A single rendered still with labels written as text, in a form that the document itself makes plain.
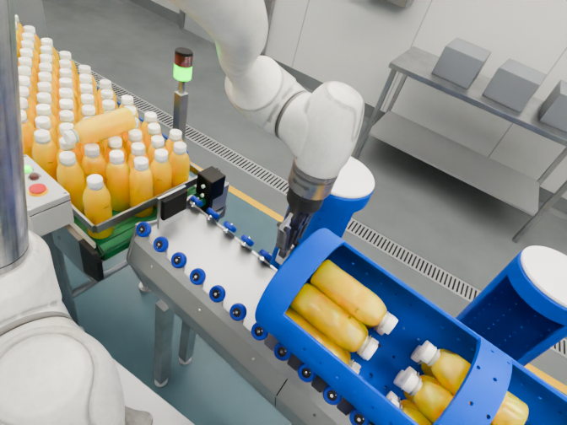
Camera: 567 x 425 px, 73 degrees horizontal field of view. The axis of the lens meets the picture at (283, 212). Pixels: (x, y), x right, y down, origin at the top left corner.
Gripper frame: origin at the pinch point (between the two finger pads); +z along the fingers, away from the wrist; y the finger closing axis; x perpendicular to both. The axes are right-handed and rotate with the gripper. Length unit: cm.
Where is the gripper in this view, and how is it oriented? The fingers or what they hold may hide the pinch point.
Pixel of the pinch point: (284, 253)
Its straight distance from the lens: 90.5
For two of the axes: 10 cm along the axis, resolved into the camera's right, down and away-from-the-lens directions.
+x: 7.7, 5.5, -3.3
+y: -6.0, 4.3, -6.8
